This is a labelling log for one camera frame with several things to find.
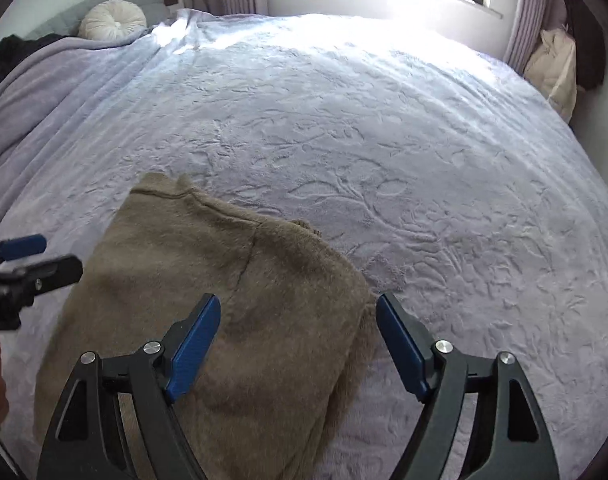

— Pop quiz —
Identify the dark cloth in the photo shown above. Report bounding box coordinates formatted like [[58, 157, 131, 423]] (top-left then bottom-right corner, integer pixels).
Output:
[[0, 33, 61, 92]]

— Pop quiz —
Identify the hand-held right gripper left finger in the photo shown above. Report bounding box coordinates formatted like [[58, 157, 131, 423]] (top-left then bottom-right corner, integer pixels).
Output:
[[36, 293, 221, 480]]

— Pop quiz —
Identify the black hanging jacket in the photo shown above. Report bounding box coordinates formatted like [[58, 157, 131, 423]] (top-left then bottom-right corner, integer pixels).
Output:
[[564, 0, 607, 92]]

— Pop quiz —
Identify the grey fleece blanket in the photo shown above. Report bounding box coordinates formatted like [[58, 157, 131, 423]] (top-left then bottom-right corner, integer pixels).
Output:
[[0, 34, 161, 188]]

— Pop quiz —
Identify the white round pillow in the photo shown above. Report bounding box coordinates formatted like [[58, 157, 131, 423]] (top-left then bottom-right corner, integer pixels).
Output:
[[78, 0, 149, 41]]

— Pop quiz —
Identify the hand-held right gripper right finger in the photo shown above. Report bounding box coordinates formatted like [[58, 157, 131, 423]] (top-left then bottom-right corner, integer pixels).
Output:
[[376, 292, 559, 480]]

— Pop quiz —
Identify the beige quilted jacket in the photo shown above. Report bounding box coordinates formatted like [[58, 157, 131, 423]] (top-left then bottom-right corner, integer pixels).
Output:
[[524, 27, 579, 124]]

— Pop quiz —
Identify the brown knit sweater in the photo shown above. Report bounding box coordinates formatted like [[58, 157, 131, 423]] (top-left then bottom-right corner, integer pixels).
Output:
[[34, 172, 381, 480]]

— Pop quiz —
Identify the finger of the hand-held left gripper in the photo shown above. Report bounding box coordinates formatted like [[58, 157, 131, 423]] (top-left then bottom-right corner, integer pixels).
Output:
[[0, 254, 84, 295], [0, 234, 48, 267]]

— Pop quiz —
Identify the pale embossed bed blanket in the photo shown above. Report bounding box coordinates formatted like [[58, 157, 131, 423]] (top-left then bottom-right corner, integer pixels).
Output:
[[0, 8, 608, 480]]

